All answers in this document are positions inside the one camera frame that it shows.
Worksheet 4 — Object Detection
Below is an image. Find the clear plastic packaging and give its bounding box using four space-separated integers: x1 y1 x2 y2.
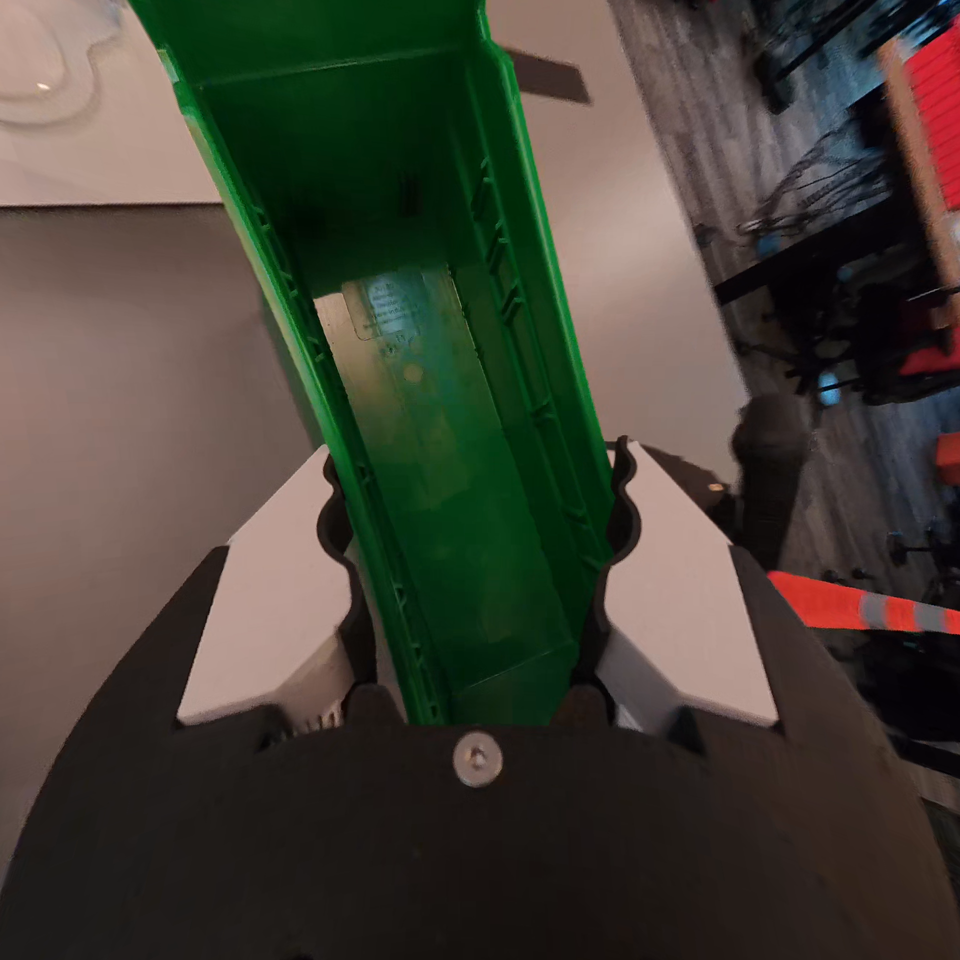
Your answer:
0 0 130 126

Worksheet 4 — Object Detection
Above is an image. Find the orange pole with reflective stripes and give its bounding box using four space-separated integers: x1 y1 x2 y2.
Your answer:
765 570 960 639

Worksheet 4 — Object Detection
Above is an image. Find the green plastic bin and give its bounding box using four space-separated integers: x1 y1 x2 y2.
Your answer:
127 0 618 727

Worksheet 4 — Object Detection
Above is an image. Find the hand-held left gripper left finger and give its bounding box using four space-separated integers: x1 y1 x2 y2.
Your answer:
177 446 378 727

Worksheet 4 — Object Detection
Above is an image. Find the black table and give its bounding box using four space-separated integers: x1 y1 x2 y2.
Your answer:
712 97 960 305

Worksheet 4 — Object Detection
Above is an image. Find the black office chair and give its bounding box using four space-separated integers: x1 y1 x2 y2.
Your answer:
729 393 817 573

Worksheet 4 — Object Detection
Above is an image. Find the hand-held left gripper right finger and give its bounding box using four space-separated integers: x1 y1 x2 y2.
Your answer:
576 437 780 732

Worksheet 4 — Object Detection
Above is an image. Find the wooden shelf with red bins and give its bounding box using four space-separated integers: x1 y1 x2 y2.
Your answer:
879 22 960 331

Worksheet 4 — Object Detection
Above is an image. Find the dark grey flat strip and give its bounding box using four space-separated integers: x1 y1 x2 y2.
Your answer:
501 48 594 106

